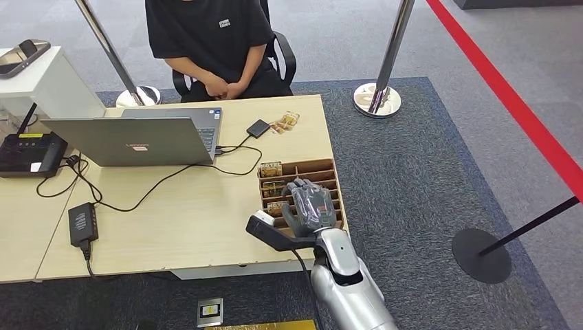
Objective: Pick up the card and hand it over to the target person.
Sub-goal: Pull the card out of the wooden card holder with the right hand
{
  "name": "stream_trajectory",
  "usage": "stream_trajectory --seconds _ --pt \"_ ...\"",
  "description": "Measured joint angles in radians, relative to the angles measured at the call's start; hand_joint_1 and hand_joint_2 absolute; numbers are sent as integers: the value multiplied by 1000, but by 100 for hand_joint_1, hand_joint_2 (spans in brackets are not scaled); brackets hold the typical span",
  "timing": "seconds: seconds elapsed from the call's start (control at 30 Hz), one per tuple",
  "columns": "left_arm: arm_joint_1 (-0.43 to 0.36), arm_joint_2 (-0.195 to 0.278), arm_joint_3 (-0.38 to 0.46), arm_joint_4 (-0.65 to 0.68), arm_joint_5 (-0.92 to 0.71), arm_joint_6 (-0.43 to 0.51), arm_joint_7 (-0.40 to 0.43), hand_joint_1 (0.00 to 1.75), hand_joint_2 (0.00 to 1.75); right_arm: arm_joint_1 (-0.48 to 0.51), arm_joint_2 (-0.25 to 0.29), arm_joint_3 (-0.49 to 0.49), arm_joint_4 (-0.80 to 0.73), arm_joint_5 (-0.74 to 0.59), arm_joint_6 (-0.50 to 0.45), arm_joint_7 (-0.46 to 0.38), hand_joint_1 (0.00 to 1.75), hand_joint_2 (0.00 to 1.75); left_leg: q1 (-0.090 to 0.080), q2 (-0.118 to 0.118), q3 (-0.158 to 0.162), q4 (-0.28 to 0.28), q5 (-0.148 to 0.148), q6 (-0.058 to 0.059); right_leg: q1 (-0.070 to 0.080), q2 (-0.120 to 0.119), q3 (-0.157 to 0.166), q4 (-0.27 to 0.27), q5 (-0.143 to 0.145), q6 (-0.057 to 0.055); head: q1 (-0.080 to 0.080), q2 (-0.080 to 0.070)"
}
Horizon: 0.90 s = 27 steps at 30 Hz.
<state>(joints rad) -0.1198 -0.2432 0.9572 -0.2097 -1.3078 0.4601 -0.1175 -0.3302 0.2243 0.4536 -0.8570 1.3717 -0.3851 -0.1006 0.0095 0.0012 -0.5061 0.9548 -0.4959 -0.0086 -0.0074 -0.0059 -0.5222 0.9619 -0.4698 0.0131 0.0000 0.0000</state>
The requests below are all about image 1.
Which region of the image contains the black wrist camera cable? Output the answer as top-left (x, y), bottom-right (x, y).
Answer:
top-left (290, 247), bottom-right (322, 330)

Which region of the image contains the person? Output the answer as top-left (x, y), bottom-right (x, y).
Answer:
top-left (144, 0), bottom-right (294, 103)

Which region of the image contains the brown wooden card holder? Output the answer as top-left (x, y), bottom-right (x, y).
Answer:
top-left (258, 157), bottom-right (345, 239)

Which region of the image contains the gold floor plate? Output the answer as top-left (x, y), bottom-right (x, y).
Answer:
top-left (205, 320), bottom-right (318, 330)

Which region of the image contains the chrome stanchion post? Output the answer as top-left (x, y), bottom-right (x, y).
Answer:
top-left (72, 0), bottom-right (162, 109)
top-left (353, 0), bottom-right (417, 120)

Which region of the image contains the black card reader cable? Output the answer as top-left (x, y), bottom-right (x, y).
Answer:
top-left (216, 134), bottom-right (254, 154)

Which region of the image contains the red floor tape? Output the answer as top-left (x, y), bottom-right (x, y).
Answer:
top-left (426, 0), bottom-right (583, 202)

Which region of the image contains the black router cable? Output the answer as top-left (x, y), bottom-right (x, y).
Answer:
top-left (36, 157), bottom-right (91, 199)

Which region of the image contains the black office chair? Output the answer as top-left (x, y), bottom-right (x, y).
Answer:
top-left (171, 30), bottom-right (298, 99)

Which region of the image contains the black router with antenna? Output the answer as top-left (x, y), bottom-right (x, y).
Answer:
top-left (0, 102), bottom-right (69, 179)

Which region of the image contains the white cabinet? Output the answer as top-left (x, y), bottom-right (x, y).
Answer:
top-left (0, 45), bottom-right (107, 120)

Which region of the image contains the grey laptop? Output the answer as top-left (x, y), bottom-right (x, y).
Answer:
top-left (40, 107), bottom-right (223, 168)

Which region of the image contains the black square card reader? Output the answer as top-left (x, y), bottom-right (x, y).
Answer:
top-left (245, 119), bottom-right (272, 140)

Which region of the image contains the long black power cable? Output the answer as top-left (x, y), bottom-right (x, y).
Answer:
top-left (67, 145), bottom-right (264, 214)

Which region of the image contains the blue grey carpet rug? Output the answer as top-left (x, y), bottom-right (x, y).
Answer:
top-left (0, 76), bottom-right (570, 330)

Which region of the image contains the person's left hand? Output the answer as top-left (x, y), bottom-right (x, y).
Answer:
top-left (225, 80), bottom-right (248, 100)

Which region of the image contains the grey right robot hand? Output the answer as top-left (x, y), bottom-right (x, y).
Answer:
top-left (280, 177), bottom-right (338, 239)

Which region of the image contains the black stanchion post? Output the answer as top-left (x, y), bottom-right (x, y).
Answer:
top-left (452, 195), bottom-right (583, 285)

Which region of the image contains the black adapter mains cable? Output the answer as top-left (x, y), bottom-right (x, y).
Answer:
top-left (80, 240), bottom-right (96, 278)

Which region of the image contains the person's right hand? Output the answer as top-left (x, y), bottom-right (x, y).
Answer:
top-left (202, 74), bottom-right (230, 99)

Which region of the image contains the black power adapter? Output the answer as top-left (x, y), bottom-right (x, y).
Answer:
top-left (68, 202), bottom-right (100, 248)

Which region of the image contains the silver floor socket box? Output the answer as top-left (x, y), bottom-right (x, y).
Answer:
top-left (196, 298), bottom-right (224, 329)

